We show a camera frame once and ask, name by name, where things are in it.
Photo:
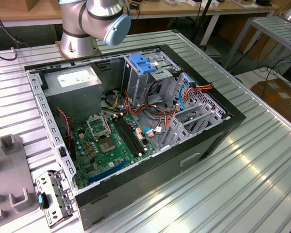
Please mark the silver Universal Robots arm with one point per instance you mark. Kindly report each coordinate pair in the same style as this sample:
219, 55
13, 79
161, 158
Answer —
99, 17

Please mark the grey metal disk bay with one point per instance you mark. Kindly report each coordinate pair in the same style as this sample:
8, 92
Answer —
183, 134

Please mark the black RAM slot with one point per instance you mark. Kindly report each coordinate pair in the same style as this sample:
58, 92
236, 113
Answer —
124, 137
134, 134
131, 135
127, 136

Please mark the grey metal drive cage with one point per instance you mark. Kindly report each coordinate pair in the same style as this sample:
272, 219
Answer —
138, 82

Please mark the CPU socket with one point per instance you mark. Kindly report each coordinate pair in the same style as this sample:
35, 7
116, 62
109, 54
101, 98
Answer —
106, 145

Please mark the green motherboard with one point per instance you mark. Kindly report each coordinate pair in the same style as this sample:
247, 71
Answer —
118, 157

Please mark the blue plastic drive latch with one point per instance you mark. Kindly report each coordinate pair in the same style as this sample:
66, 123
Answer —
141, 64

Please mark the black open PC case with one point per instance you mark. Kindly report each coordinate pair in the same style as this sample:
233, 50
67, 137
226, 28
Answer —
160, 174

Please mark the blue expansion slot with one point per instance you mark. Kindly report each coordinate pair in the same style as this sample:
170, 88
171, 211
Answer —
108, 171

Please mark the grey power supply unit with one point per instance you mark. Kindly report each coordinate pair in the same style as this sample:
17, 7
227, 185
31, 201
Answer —
72, 97

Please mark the black case fan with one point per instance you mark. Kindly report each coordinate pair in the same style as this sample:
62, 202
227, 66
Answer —
63, 131

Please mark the small black case latch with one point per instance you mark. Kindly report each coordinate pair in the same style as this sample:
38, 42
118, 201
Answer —
62, 151

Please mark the black stand pole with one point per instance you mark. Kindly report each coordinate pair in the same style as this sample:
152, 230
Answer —
201, 24

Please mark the black clip with teal mark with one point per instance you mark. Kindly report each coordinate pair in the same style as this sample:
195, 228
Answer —
44, 201

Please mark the large cardboard box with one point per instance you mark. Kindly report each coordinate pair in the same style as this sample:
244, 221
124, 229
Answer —
279, 97

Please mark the grey parts rack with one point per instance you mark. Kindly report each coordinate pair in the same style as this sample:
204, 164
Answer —
12, 170

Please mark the wooden desk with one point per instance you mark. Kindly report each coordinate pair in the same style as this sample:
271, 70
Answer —
38, 14

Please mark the metal slat side table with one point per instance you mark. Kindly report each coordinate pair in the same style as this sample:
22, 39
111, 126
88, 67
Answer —
274, 28

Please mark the grey metal slot bracket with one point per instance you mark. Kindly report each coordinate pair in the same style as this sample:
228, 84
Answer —
63, 194

